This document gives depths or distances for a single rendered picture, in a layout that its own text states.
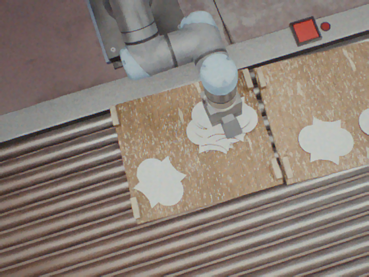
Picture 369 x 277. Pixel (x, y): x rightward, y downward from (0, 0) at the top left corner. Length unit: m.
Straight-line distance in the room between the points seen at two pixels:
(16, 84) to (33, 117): 1.16
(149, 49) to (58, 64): 1.61
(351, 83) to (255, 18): 1.21
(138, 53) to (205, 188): 0.45
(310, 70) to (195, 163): 0.43
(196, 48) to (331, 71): 0.51
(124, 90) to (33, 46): 1.33
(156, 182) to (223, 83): 0.43
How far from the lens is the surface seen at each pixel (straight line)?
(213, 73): 0.91
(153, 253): 1.26
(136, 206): 1.23
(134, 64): 0.97
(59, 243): 1.33
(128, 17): 0.94
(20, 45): 2.67
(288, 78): 1.32
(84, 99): 1.39
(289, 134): 1.27
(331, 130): 1.28
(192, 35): 0.97
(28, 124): 1.43
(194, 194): 1.24
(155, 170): 1.25
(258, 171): 1.24
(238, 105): 1.09
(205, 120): 1.20
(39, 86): 2.52
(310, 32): 1.40
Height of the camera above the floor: 2.16
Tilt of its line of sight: 75 degrees down
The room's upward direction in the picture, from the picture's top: 11 degrees counter-clockwise
